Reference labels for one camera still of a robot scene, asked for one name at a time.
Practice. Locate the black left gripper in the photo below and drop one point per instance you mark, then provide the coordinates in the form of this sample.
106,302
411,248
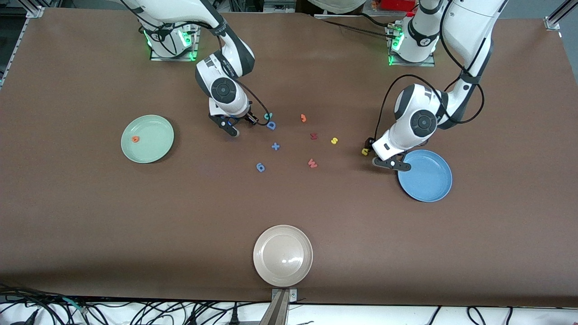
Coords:
369,145

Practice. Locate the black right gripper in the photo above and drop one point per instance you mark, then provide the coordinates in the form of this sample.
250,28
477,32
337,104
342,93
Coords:
249,118

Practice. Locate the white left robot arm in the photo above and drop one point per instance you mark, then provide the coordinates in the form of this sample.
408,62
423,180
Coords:
424,122

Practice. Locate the blue number six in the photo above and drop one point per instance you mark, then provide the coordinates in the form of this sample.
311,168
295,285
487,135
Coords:
260,167

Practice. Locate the pink letter w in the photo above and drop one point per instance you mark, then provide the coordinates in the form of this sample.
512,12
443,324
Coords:
312,163

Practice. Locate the blue plate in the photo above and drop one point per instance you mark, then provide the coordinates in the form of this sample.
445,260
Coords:
429,180

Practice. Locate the pale green plate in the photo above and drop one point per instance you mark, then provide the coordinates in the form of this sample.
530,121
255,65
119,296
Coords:
151,144

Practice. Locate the beige plate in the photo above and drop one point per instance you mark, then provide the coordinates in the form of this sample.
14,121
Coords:
282,255

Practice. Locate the red box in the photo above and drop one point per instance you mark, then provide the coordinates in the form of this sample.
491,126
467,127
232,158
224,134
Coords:
397,4

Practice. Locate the black power plug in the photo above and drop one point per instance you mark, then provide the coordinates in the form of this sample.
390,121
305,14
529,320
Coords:
234,318

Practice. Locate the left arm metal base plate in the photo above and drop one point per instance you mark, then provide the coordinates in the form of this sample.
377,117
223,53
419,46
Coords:
411,64

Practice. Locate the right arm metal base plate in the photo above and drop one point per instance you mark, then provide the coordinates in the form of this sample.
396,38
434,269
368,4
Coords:
171,58

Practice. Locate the metal camera stand bracket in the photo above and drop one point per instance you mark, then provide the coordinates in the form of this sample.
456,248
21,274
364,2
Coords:
280,311

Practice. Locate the aluminium frame rail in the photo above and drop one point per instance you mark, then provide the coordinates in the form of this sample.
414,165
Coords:
35,12
557,16

